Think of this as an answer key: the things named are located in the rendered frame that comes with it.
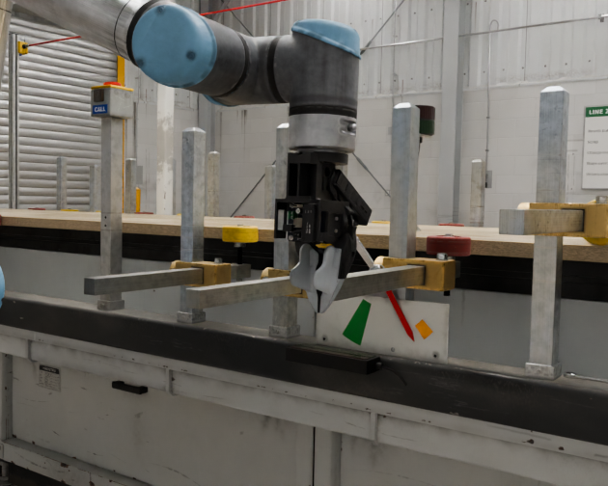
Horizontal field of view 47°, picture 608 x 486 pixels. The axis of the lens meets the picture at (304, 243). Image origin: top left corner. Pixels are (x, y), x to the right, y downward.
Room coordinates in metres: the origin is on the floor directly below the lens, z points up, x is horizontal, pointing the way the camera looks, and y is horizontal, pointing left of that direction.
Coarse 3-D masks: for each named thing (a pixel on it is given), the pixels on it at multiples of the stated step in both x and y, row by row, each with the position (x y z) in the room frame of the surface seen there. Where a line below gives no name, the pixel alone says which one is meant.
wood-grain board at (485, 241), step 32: (32, 224) 2.09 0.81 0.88; (64, 224) 2.00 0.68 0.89; (96, 224) 1.92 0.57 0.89; (128, 224) 1.85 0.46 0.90; (160, 224) 1.78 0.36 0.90; (224, 224) 1.89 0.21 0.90; (256, 224) 1.94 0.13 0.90; (384, 224) 2.23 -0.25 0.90; (512, 256) 1.27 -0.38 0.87; (576, 256) 1.21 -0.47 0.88
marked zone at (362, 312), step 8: (360, 304) 1.25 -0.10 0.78; (368, 304) 1.24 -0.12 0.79; (360, 312) 1.25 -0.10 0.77; (368, 312) 1.24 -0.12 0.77; (352, 320) 1.26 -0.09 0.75; (360, 320) 1.25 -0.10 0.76; (352, 328) 1.26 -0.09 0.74; (360, 328) 1.25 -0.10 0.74; (352, 336) 1.26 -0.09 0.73; (360, 336) 1.25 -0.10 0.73; (360, 344) 1.25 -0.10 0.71
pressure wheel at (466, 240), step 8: (432, 240) 1.27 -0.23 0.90; (440, 240) 1.26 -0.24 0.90; (448, 240) 1.26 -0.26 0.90; (456, 240) 1.26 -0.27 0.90; (464, 240) 1.26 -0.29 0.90; (432, 248) 1.27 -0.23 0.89; (440, 248) 1.26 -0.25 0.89; (448, 248) 1.26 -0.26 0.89; (456, 248) 1.26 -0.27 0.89; (464, 248) 1.26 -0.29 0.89; (448, 256) 1.28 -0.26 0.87
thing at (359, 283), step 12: (456, 264) 1.29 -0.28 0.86; (348, 276) 0.99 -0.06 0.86; (360, 276) 1.00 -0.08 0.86; (372, 276) 1.03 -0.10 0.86; (384, 276) 1.06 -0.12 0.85; (396, 276) 1.09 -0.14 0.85; (408, 276) 1.13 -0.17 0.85; (420, 276) 1.17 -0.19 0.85; (456, 276) 1.29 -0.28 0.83; (348, 288) 0.98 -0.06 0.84; (360, 288) 1.00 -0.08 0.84; (372, 288) 1.03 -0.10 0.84; (384, 288) 1.06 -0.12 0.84; (396, 288) 1.09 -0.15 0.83; (336, 300) 0.95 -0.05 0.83
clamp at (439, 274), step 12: (384, 264) 1.22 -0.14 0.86; (396, 264) 1.21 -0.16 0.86; (408, 264) 1.19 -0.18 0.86; (420, 264) 1.18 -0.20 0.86; (432, 264) 1.17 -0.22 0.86; (444, 264) 1.16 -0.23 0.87; (432, 276) 1.17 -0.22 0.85; (444, 276) 1.16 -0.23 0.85; (420, 288) 1.18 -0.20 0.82; (432, 288) 1.17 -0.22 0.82; (444, 288) 1.16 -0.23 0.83
